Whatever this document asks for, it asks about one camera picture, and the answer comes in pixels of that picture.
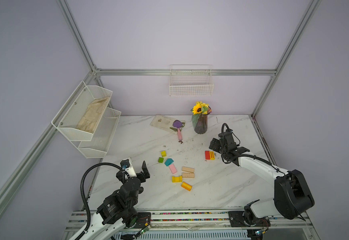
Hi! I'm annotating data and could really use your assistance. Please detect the white mesh upper shelf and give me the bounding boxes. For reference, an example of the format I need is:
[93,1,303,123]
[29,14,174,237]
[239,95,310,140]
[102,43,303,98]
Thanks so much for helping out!
[51,82,112,142]

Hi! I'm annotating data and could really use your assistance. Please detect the yellow striped block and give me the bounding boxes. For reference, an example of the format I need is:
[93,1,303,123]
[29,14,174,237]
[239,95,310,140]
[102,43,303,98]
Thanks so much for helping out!
[209,151,216,160]

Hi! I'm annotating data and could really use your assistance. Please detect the pink rectangular block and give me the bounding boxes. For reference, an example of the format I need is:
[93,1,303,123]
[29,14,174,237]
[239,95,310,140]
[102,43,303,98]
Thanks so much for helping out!
[168,164,178,175]

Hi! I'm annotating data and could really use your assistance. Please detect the white mesh lower shelf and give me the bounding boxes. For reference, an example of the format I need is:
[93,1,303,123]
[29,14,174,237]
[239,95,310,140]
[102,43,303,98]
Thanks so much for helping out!
[78,108,121,159]

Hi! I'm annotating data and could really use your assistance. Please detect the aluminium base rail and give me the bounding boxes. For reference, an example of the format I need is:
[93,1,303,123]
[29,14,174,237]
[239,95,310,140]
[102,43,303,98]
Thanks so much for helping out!
[62,209,319,240]

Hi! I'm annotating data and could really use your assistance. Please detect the orange cylinder block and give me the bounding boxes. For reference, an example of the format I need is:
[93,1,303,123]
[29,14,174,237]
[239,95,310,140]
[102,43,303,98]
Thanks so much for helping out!
[181,182,193,191]

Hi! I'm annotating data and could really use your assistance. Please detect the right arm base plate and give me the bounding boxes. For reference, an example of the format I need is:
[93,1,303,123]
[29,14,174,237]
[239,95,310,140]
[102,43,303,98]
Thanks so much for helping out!
[228,211,271,228]

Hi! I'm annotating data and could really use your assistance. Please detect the natural wood block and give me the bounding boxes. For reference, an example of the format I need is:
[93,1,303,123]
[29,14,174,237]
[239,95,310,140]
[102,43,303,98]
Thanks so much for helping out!
[182,172,195,179]
[182,167,195,173]

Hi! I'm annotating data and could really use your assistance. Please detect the purple glass vase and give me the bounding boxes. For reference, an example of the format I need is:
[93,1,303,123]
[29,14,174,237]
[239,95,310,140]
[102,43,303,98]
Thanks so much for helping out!
[192,114,208,135]

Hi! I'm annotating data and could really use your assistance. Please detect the white wire wall basket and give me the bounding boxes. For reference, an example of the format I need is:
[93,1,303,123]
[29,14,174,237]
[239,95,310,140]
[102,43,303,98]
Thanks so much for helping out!
[169,65,214,97]

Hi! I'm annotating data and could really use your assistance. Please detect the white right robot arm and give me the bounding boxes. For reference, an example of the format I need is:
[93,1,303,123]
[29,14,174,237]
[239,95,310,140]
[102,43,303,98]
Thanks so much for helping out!
[209,131,315,226]

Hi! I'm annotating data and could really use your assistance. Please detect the yellow sunflower bouquet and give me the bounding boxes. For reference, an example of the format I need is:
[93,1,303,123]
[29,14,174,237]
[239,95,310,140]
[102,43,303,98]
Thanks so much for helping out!
[191,101,212,121]

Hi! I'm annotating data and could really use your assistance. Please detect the teal wedge block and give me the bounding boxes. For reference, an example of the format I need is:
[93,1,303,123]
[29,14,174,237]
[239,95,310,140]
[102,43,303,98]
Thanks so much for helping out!
[164,158,174,167]

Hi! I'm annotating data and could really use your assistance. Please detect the yellow arch block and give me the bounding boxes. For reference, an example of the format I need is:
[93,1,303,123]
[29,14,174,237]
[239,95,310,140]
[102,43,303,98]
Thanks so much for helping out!
[171,176,183,183]

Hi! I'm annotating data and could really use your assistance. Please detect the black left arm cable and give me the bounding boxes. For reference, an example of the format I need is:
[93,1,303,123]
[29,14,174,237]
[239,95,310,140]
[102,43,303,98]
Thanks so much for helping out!
[73,162,124,240]

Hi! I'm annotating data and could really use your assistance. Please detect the white mesh shelf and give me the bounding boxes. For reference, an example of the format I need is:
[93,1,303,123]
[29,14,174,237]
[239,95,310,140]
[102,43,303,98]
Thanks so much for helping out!
[78,108,121,159]
[51,82,112,142]

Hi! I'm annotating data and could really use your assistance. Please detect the yellow cube block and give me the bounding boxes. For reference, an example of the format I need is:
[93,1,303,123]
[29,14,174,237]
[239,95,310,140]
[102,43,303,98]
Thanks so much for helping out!
[160,151,166,158]

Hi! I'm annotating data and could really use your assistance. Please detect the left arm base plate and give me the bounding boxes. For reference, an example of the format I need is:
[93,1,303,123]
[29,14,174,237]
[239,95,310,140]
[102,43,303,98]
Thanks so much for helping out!
[125,212,151,229]

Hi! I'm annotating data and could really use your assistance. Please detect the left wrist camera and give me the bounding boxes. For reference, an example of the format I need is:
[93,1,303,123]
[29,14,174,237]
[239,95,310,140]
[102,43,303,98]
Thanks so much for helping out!
[120,159,136,179]

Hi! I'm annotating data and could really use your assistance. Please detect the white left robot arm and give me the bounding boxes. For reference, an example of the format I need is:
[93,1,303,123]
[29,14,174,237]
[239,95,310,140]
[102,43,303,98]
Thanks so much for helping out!
[71,159,150,240]

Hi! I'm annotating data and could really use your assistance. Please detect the red rectangular block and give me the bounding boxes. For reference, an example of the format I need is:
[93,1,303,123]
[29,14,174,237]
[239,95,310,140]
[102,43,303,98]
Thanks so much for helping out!
[205,151,211,160]

